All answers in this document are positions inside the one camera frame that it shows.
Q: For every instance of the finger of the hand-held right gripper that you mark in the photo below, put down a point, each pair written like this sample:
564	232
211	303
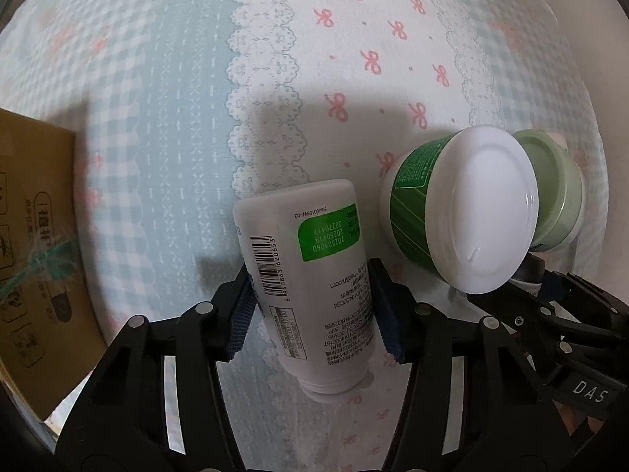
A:
589	292
530	317

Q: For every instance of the pale green round jar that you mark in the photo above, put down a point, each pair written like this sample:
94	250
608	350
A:
560	191

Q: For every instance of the printed checked bedsheet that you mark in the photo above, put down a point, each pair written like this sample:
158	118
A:
172	108

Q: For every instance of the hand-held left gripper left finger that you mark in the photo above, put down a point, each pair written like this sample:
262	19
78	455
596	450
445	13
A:
242	315

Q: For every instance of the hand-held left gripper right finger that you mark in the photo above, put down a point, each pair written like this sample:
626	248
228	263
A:
388	317

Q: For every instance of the white bottle with green label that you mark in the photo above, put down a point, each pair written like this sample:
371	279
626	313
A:
314	275

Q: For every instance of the brown cardboard box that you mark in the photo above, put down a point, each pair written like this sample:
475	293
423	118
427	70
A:
34	265

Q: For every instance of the white jar with green label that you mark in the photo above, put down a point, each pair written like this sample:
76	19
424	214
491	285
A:
481	206

